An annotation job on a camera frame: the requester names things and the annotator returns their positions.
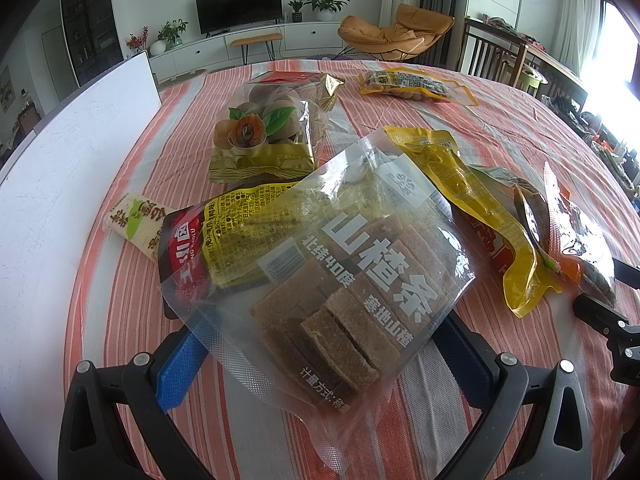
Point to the framed wall picture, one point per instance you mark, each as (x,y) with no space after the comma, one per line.
(6,90)

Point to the gold foil snack packet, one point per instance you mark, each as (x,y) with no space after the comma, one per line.
(332,87)

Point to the orange lounge chair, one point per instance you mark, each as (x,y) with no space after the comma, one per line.
(390,35)

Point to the white green rice cracker packet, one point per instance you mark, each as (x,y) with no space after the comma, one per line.
(135,220)

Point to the white cardboard box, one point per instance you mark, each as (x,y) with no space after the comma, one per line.
(60,170)

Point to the window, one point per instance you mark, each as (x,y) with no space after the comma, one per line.
(615,60)

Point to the white curtain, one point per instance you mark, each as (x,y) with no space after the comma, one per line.
(575,10)

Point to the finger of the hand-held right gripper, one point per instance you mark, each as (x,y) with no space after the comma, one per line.
(629,272)
(600,315)

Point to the clear gold longan bag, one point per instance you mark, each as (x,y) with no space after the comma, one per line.
(265,125)

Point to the dark brown snack packet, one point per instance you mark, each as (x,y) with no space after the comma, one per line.
(530,215)

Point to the clear hawthorn strip bag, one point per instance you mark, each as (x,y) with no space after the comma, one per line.
(350,270)

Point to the red flowers in vase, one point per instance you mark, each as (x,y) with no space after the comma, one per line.
(136,40)

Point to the row of bottles and clutter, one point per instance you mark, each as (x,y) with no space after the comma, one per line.
(600,135)

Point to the long yellow snack packet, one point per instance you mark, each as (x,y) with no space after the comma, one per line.
(450,170)

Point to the cluttered wooden desk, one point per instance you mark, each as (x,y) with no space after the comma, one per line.
(560,70)

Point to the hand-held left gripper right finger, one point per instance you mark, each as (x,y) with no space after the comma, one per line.
(467,365)

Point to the large leafy potted plant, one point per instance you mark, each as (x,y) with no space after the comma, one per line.
(325,2)

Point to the red yellow snack packet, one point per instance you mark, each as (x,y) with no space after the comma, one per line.
(185,245)

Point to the white television cabinet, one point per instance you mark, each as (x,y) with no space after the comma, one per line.
(310,40)

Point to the small plant in dark pot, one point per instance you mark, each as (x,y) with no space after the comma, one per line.
(296,12)

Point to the black television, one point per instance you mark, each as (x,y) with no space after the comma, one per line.
(237,5)

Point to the white door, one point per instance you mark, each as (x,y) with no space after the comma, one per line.
(57,65)

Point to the dark display cabinet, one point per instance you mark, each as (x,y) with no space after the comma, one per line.
(92,20)

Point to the yellow nut packet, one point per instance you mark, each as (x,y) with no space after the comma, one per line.
(405,85)

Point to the wooden bench with metal legs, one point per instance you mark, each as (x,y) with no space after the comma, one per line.
(255,39)

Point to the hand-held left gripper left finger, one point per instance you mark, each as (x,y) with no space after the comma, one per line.
(177,375)

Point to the clear bag with orange label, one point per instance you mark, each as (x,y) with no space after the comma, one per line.
(585,240)

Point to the green plant in round pot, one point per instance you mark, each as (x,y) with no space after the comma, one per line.
(167,35)

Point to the orange striped bedsheet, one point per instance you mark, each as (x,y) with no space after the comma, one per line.
(400,125)

